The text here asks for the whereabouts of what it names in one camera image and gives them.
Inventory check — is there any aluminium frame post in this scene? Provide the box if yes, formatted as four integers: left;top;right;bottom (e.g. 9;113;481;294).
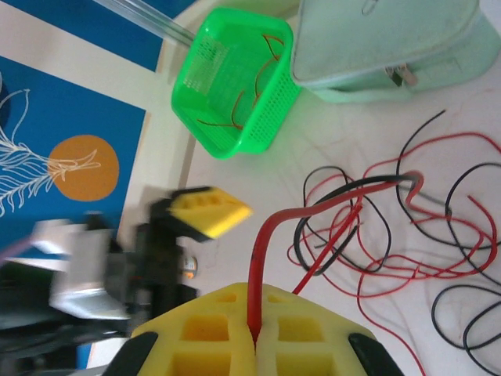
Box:
93;0;196;45

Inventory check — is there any pale green lidded box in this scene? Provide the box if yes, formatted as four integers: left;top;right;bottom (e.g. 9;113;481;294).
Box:
291;0;501;105

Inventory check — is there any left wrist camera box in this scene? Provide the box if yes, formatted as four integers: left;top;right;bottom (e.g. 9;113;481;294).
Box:
31;218;118;277

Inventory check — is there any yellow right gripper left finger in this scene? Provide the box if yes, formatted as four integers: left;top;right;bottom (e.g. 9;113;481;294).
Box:
131;281;258;376

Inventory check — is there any orange pill bottle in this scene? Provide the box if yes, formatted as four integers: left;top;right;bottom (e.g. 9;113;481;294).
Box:
181;256;201;280

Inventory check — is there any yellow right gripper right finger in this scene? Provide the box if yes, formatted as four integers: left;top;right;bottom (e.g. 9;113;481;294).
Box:
255;282;373;376

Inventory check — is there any blue leaf print panel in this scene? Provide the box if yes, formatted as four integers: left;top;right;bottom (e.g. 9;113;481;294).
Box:
0;54;148;262
3;0;204;72

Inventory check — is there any green plastic basket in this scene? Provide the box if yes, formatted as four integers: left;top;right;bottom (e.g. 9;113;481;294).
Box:
171;6;303;161

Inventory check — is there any black cable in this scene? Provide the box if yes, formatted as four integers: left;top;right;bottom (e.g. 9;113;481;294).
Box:
395;109;501;251
303;166;392;274
430;284;501;375
293;174;424;277
445;162;501;287

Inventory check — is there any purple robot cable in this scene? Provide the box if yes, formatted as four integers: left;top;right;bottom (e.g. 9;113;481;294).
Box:
0;233;37;264

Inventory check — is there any red cable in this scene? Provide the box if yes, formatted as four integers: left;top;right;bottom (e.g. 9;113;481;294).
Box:
250;34;286;114
196;90;259;130
248;170;455;345
362;132;501;185
291;201;363;295
351;194;496;376

